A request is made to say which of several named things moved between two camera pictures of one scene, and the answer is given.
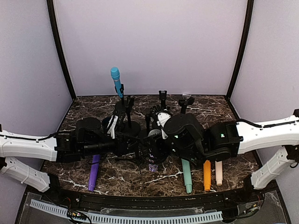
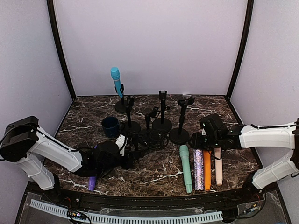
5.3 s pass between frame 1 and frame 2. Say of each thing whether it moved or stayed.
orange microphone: stayed
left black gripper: moved
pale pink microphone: stayed
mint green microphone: stayed
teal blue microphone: stayed
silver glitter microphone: moved
